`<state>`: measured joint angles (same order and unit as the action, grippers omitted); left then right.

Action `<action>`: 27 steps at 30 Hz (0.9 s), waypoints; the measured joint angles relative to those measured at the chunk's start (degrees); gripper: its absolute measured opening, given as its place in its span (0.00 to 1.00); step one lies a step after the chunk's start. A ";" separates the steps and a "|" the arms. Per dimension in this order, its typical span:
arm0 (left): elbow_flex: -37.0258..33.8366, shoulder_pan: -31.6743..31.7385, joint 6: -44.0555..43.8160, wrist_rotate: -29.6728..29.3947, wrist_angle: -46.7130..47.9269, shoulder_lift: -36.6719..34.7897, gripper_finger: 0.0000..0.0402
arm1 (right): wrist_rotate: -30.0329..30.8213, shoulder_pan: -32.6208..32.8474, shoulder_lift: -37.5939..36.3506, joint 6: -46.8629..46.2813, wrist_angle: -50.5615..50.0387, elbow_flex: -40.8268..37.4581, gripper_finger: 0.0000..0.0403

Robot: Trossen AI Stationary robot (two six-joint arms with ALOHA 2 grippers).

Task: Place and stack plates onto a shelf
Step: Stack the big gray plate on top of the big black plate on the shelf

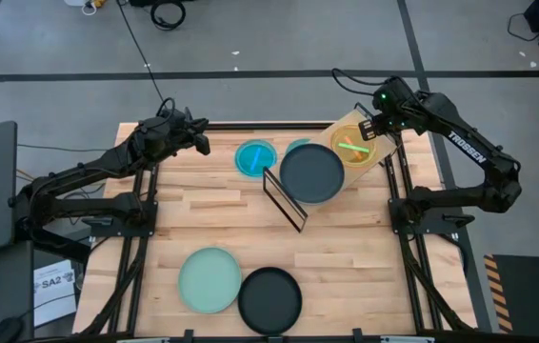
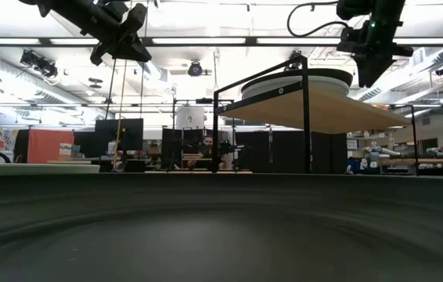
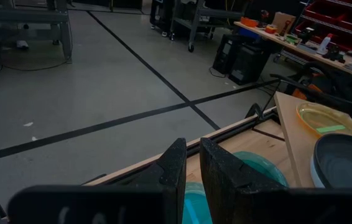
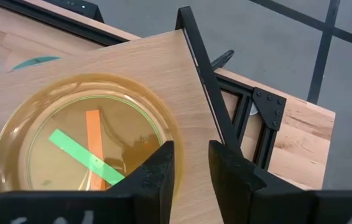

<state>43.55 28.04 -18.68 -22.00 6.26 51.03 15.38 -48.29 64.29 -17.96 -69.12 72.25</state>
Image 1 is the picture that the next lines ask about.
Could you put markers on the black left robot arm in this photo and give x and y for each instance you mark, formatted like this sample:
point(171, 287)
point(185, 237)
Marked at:
point(84, 171)

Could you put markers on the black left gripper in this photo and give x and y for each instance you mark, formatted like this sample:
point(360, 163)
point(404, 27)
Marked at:
point(184, 138)

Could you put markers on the mint green plate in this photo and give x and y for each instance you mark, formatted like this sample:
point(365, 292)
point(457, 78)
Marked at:
point(207, 281)

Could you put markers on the grey plate with white underside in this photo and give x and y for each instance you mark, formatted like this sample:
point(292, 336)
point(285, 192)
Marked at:
point(312, 174)

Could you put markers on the black computer mouse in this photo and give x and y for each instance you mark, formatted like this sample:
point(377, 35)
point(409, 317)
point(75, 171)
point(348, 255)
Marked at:
point(5, 329)

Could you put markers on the white power strip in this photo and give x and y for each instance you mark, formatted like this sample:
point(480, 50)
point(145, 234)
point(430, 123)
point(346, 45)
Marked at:
point(74, 2)

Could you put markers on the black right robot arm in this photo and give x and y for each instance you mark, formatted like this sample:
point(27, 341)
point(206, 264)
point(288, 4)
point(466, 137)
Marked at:
point(469, 143)

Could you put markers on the white printed paper sheet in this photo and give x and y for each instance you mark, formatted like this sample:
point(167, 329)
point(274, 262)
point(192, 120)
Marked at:
point(55, 300)

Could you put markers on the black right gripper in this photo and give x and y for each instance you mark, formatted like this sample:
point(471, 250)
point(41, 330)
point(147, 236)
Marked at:
point(393, 121)

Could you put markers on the translucent teal plate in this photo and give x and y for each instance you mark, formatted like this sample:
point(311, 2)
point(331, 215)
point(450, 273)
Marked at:
point(245, 164)
point(295, 145)

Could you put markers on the translucent orange plate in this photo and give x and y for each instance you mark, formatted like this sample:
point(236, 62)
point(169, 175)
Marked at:
point(341, 138)

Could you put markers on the yellow bowl with green utensil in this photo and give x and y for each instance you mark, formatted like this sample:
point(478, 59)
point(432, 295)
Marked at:
point(354, 147)

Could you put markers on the black plate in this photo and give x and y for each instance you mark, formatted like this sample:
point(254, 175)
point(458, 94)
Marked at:
point(269, 300)

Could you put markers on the black yellow hazard mat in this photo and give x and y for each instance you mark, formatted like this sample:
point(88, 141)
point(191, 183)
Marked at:
point(536, 295)

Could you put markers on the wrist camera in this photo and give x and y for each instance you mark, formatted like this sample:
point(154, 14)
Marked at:
point(391, 89)
point(172, 116)

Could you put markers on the wooden shelf black metal frame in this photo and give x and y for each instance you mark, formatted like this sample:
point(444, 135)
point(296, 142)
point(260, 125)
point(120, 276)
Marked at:
point(381, 155)

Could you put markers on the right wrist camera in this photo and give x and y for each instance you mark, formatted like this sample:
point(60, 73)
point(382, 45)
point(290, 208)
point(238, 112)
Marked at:
point(391, 89)

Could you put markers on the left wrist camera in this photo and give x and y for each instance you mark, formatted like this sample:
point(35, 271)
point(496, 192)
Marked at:
point(172, 116)

